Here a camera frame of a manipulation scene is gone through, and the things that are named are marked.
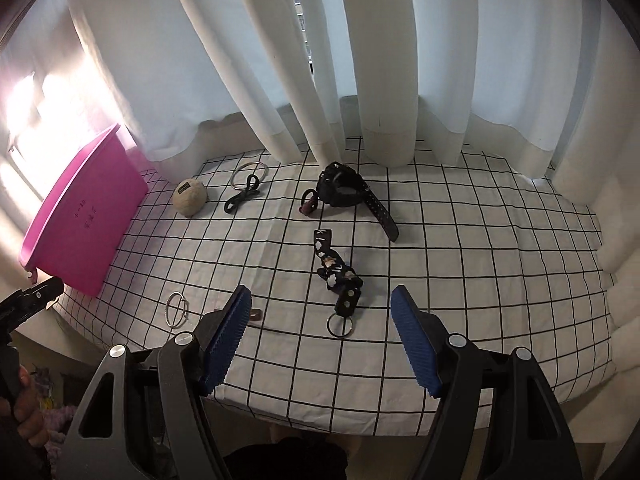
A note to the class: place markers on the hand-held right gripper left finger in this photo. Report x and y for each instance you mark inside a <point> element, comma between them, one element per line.
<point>232,330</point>

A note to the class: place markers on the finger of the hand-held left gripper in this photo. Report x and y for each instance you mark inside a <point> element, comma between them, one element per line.
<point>37,295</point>

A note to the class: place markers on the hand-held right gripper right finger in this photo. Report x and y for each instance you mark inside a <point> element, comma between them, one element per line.
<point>415,335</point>

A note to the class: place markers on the pink plastic bin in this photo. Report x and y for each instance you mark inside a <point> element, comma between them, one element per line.
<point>85,210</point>

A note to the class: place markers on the person's left hand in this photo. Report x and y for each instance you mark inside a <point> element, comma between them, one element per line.
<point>27,410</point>

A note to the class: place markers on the double silver bangle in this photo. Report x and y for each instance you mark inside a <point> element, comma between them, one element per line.
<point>168,310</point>

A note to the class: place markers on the purple knitted cloth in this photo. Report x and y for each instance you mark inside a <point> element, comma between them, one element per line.
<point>57,417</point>

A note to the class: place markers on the black grid white tablecloth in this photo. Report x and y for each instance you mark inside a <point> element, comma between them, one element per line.
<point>450,260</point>

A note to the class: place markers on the thin silver bangle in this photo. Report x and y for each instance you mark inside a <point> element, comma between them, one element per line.
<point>232,176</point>

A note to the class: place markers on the black wrist watch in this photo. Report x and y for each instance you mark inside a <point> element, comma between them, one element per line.
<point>340,190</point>

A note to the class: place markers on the white sheer curtain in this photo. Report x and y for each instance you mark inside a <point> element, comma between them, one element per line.
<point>490,50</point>
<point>130,60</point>

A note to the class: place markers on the cream thick curtain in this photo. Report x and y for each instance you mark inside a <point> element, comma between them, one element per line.
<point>260,60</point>
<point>380,60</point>
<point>600,160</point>

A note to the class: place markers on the glass window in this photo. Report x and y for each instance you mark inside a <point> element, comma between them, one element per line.
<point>300,10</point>

